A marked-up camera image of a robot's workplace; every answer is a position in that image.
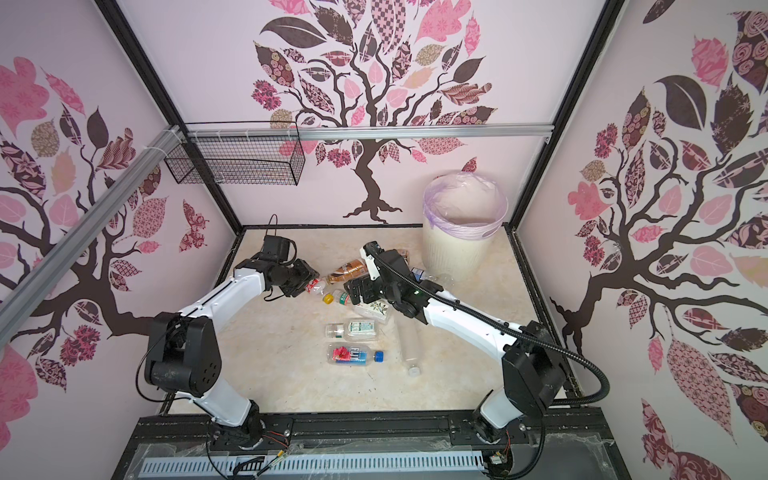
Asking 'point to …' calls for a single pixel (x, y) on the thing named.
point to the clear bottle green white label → (378, 309)
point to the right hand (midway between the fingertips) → (359, 276)
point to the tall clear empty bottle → (408, 329)
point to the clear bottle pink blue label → (353, 354)
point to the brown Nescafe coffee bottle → (349, 271)
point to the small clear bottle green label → (354, 330)
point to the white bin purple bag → (463, 212)
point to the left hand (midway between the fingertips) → (316, 280)
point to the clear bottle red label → (316, 286)
